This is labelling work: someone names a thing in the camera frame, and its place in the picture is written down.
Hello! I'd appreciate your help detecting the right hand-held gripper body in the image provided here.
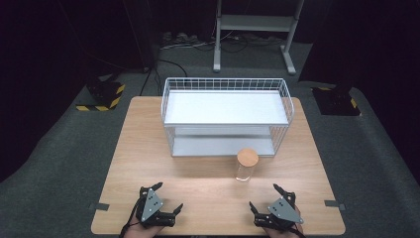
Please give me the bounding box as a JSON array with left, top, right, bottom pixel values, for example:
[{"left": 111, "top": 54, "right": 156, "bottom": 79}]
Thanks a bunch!
[{"left": 254, "top": 191, "right": 304, "bottom": 231}]

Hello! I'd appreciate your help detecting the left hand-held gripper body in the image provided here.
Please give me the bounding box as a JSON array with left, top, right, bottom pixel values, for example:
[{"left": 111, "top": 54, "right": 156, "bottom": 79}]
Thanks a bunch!
[{"left": 135, "top": 186, "right": 176, "bottom": 229}]

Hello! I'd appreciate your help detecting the person's right hand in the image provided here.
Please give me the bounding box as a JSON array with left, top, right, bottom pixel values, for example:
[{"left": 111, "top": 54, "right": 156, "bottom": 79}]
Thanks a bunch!
[{"left": 263, "top": 205, "right": 307, "bottom": 238}]

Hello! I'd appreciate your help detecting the person's left hand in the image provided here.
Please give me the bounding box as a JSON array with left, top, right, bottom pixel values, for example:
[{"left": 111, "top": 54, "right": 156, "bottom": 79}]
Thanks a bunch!
[{"left": 123, "top": 215, "right": 165, "bottom": 238}]

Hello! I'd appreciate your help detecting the glass jar with wooden lid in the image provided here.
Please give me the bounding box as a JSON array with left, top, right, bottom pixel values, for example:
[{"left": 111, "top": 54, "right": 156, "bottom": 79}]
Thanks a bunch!
[{"left": 234, "top": 148, "right": 260, "bottom": 182}]

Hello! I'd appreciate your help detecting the grey tape strip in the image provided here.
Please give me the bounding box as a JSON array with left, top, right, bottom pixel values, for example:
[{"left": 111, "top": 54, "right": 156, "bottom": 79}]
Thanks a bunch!
[
  {"left": 323, "top": 199, "right": 347, "bottom": 212},
  {"left": 88, "top": 201, "right": 111, "bottom": 212}
]

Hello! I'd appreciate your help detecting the black yellow striped stand base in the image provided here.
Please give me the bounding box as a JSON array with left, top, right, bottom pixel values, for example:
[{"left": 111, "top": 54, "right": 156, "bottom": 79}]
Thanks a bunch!
[{"left": 75, "top": 80, "right": 127, "bottom": 112}]

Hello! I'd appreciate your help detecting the power strip with plugs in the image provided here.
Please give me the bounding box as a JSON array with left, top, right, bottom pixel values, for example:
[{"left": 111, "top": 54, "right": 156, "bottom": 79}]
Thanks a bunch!
[{"left": 160, "top": 31, "right": 203, "bottom": 51}]

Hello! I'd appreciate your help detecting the white metal stand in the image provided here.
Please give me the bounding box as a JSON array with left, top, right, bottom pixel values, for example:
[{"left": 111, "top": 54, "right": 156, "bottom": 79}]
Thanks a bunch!
[{"left": 212, "top": 0, "right": 305, "bottom": 75}]

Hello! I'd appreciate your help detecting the black gripper strap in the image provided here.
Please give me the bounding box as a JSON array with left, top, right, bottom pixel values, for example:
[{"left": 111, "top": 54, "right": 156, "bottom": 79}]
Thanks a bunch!
[{"left": 119, "top": 199, "right": 142, "bottom": 238}]

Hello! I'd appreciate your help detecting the white wire two-tier rack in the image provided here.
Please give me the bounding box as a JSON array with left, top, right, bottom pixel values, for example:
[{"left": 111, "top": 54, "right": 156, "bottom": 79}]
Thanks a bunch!
[{"left": 160, "top": 76, "right": 295, "bottom": 158}]

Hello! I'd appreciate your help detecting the black floor cable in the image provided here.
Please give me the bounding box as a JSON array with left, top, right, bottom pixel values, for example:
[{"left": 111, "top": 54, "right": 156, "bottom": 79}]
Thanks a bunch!
[{"left": 139, "top": 59, "right": 189, "bottom": 97}]

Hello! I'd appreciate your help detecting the bundle of floor cables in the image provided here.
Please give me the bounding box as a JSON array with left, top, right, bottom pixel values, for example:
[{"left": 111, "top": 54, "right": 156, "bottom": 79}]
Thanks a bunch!
[{"left": 197, "top": 30, "right": 285, "bottom": 54}]

